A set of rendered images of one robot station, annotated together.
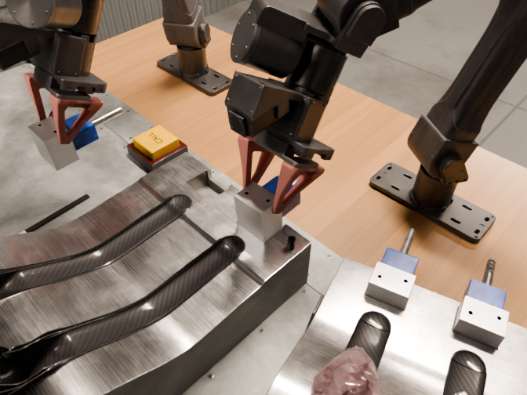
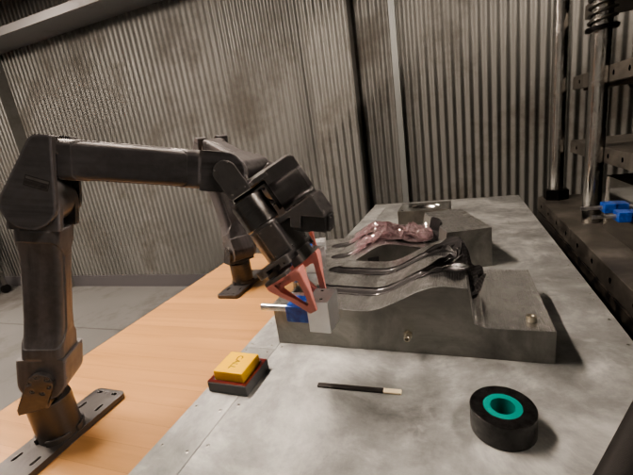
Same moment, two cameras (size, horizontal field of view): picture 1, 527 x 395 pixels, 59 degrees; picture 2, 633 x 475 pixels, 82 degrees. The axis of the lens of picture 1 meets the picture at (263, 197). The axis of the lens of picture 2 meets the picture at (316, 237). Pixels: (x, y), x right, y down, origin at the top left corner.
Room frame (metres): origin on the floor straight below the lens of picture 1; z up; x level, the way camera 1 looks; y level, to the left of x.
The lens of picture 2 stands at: (0.73, 0.80, 1.20)
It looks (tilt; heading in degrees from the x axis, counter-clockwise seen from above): 15 degrees down; 247
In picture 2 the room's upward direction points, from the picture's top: 8 degrees counter-clockwise
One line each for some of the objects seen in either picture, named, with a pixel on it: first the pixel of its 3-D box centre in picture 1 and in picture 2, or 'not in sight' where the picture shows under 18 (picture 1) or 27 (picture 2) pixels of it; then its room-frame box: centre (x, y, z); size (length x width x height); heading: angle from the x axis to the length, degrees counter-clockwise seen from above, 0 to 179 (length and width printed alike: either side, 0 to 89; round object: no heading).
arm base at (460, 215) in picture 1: (434, 184); (241, 272); (0.54, -0.28, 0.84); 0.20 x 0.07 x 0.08; 47
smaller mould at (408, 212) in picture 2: not in sight; (425, 214); (-0.26, -0.38, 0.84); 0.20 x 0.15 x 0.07; 135
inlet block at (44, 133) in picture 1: (83, 128); (296, 308); (0.56, 0.27, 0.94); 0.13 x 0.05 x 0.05; 135
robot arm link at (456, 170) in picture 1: (441, 155); (239, 253); (0.54, -0.27, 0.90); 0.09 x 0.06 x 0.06; 15
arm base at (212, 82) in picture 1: (192, 59); (55, 415); (0.95, 0.16, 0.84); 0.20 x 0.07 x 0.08; 47
